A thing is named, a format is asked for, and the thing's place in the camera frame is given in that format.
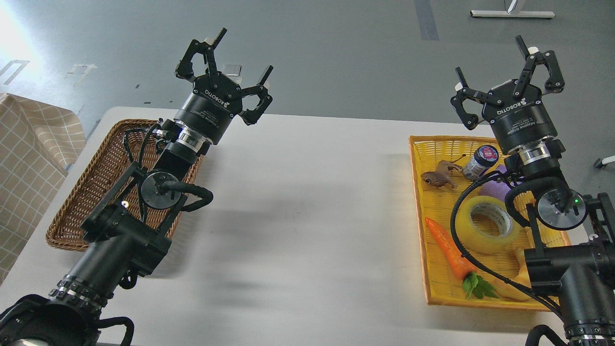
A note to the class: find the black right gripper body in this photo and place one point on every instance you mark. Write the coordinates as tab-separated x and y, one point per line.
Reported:
518	120

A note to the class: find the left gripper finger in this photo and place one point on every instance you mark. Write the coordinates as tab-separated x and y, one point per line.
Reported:
251	116
184	69

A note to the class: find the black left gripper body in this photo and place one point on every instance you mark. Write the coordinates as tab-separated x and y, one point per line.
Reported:
209	111

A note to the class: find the yellow tape roll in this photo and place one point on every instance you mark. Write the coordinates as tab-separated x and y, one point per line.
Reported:
483	225

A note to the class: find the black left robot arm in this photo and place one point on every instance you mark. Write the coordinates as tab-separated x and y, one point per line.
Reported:
127	230

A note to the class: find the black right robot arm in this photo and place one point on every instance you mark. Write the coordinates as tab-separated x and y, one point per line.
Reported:
572	265

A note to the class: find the small dark jar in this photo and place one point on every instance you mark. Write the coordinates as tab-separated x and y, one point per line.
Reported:
484	158

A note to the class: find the brown wicker basket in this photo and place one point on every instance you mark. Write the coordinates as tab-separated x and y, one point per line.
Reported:
106	167

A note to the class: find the white metal stand base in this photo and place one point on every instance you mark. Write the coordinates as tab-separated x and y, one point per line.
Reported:
512	9

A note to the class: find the white caster foot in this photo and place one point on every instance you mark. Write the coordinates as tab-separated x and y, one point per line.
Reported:
603	162

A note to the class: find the brown toy animal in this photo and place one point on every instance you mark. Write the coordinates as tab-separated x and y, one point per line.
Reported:
442	174

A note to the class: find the yellow plastic basket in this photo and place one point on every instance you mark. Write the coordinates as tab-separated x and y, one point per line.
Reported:
440	285

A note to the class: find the orange toy carrot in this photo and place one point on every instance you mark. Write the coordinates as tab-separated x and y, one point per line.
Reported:
461	267

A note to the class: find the beige checkered cloth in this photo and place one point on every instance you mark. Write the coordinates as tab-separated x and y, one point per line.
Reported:
38	144

